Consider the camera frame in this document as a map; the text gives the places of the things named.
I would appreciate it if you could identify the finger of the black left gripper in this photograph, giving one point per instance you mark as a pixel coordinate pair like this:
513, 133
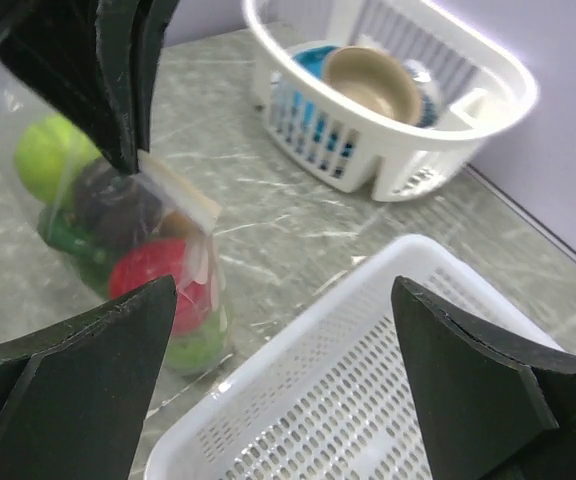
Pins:
76, 55
151, 20

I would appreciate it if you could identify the light green fake lime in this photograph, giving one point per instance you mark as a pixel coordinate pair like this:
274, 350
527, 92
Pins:
200, 350

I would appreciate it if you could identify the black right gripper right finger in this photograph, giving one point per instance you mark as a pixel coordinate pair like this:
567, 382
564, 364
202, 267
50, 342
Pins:
490, 403

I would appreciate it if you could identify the beige bowl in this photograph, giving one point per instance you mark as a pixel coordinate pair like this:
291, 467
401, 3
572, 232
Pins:
374, 80

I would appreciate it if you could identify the brown fake kiwi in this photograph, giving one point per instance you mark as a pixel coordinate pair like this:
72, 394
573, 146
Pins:
177, 225

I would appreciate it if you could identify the white rectangular mesh basket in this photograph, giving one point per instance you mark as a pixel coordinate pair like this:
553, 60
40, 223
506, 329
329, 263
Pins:
328, 397

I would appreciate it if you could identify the green fake apple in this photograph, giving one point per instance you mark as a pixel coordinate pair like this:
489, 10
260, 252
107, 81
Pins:
49, 156

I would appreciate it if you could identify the red fake fruit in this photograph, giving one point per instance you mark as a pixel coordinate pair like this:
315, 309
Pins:
168, 285

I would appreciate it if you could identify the blue white patterned cup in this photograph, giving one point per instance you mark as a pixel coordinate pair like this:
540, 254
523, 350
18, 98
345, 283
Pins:
431, 94

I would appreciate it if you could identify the dark purple fake plum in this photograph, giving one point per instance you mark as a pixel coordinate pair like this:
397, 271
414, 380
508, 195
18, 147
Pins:
115, 209

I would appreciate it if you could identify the clear polka dot zip bag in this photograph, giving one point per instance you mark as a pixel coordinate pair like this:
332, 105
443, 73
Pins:
19, 108

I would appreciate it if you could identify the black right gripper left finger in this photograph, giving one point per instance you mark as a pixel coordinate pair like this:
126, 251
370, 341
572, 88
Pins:
74, 395

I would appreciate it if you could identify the white oval dish rack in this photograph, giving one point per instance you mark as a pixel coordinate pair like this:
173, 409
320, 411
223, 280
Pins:
486, 91

